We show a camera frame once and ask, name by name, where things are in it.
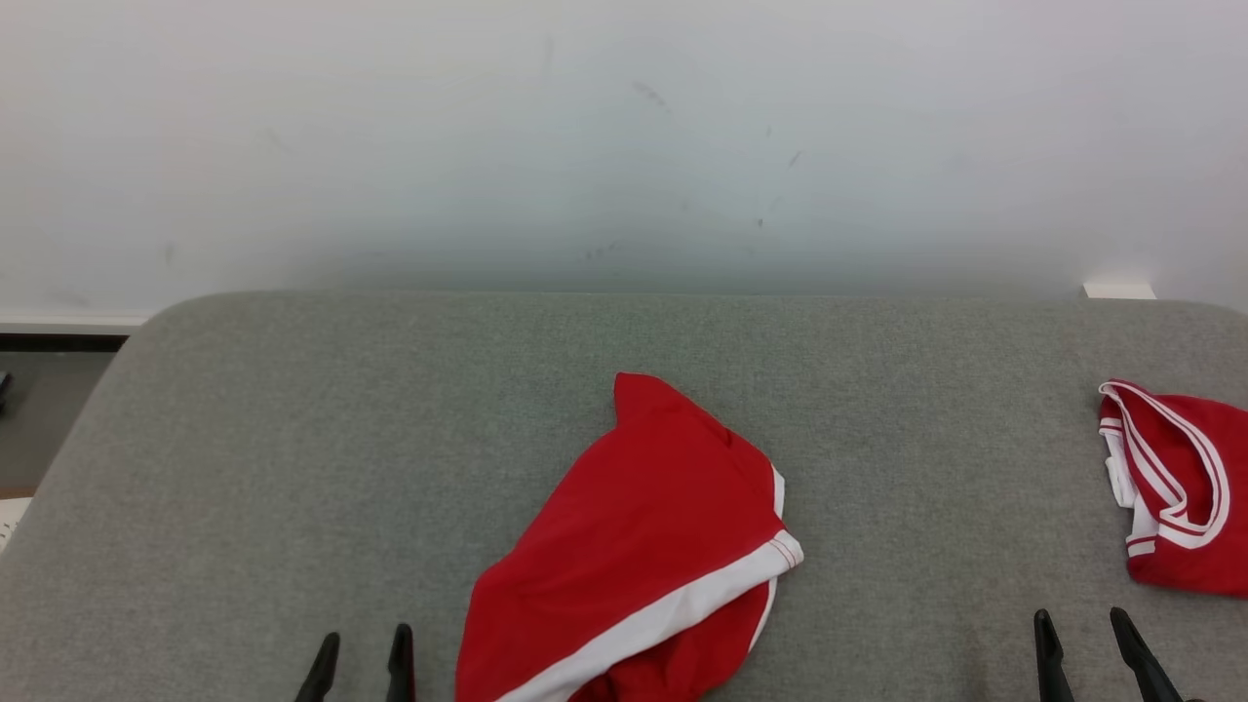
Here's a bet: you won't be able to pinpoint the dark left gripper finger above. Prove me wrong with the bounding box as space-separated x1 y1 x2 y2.
294 631 341 702
386 623 416 702

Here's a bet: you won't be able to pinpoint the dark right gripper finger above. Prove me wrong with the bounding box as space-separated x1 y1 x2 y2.
1109 605 1187 702
1033 608 1074 702

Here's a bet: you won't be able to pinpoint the red Bulls 23 jersey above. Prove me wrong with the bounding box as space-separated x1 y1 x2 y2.
1098 378 1248 599

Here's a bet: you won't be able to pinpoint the red shorts with white band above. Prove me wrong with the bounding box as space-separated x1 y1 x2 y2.
454 371 806 702

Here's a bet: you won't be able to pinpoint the grey fabric sofa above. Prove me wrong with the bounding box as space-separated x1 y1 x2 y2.
0 291 1248 702

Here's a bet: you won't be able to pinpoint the white perforated basket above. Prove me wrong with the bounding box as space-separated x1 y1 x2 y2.
0 496 32 553

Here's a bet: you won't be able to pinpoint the white wall skirting strip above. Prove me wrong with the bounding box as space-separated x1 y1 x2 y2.
0 311 149 337

